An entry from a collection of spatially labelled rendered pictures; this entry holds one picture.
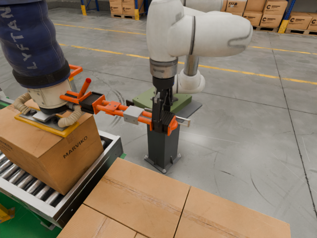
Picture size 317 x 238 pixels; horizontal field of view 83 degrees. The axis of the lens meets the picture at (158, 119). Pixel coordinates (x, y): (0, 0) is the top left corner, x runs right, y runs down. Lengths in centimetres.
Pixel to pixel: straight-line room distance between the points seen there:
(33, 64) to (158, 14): 56
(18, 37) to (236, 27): 72
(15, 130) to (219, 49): 120
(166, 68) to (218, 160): 177
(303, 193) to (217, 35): 204
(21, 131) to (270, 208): 206
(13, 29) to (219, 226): 134
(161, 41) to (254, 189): 186
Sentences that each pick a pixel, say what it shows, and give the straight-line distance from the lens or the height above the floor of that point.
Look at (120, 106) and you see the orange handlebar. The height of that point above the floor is 122.
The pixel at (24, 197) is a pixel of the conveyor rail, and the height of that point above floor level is 59.
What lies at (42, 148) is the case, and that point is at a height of 95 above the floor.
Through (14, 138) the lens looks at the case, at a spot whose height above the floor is 95.
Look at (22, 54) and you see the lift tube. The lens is 89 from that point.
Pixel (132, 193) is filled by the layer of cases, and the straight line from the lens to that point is 130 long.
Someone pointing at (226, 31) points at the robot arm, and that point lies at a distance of 54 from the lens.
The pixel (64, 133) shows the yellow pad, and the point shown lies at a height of 110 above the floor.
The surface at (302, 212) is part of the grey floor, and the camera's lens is 224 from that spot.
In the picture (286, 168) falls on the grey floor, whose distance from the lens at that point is 248.
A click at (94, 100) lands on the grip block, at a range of 86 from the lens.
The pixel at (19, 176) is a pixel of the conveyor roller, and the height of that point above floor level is 54.
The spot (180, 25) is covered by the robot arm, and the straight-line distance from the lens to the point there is 52.
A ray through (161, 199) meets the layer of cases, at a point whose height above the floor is 54.
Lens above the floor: 169
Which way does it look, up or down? 40 degrees down
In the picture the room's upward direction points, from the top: straight up
